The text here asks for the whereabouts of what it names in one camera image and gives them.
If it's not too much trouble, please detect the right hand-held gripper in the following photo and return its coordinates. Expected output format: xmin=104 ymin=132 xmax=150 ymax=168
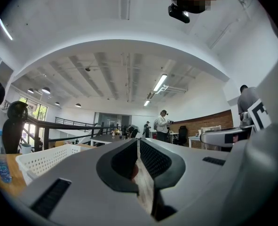
xmin=199 ymin=48 xmax=278 ymax=223

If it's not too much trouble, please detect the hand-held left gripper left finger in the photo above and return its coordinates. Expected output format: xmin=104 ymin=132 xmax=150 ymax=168
xmin=17 ymin=137 xmax=159 ymax=226

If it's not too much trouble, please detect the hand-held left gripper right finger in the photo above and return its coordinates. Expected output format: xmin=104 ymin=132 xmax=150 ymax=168
xmin=140 ymin=137 xmax=247 ymax=221

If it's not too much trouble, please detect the white perforated plastic basket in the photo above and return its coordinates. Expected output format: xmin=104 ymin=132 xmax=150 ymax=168
xmin=15 ymin=144 xmax=97 ymax=186

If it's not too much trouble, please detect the black office chair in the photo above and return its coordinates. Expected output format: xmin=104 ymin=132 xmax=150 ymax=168
xmin=1 ymin=100 xmax=29 ymax=154
xmin=177 ymin=125 xmax=189 ymax=145

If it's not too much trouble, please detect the wooden table with white legs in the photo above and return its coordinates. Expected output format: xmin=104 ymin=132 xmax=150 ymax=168
xmin=0 ymin=153 xmax=29 ymax=197

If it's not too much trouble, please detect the pale green mug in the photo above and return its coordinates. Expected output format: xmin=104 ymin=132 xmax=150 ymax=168
xmin=20 ymin=143 xmax=33 ymax=155

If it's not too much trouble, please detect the black metal railing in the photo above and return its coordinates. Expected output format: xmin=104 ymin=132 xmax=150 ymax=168
xmin=4 ymin=114 xmax=120 ymax=150

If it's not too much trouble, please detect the clear plastic water bottle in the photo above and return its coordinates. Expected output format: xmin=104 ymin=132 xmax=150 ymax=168
xmin=0 ymin=129 xmax=13 ymax=184

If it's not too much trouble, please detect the grey table with white frame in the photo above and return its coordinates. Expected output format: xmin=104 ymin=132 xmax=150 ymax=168
xmin=89 ymin=134 xmax=127 ymax=148

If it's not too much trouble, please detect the tall glass window wall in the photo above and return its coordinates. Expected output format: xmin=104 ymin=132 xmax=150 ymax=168
xmin=18 ymin=97 xmax=48 ymax=148

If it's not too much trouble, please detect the black head-mounted camera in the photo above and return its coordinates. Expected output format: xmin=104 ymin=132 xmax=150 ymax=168
xmin=168 ymin=3 xmax=191 ymax=24

